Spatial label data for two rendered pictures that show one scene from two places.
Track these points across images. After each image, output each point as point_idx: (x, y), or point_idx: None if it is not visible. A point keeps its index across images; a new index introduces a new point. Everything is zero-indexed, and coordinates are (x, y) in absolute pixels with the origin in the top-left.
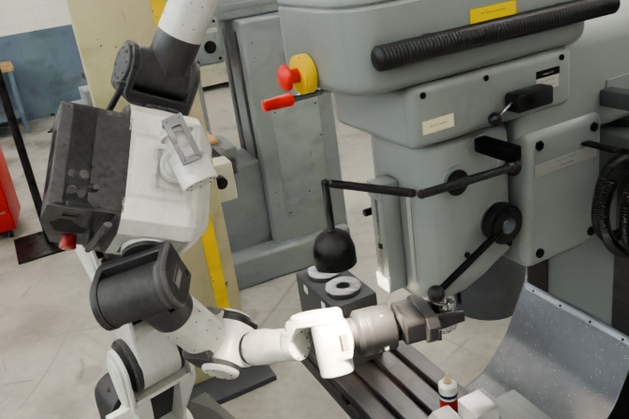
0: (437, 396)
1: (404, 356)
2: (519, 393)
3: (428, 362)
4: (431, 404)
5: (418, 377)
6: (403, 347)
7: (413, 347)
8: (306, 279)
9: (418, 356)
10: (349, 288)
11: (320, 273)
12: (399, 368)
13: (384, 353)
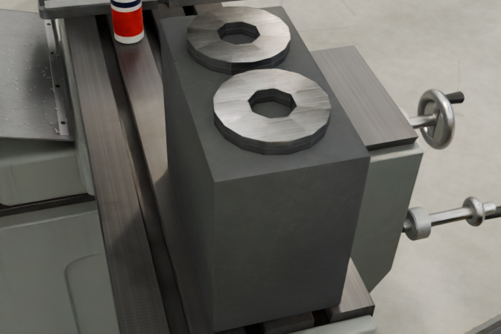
0: (125, 62)
1: (126, 148)
2: None
3: (91, 122)
4: (144, 54)
5: (131, 100)
6: (112, 171)
7: (93, 164)
8: (336, 115)
9: (99, 139)
10: (225, 20)
11: (289, 92)
12: (155, 125)
13: (162, 169)
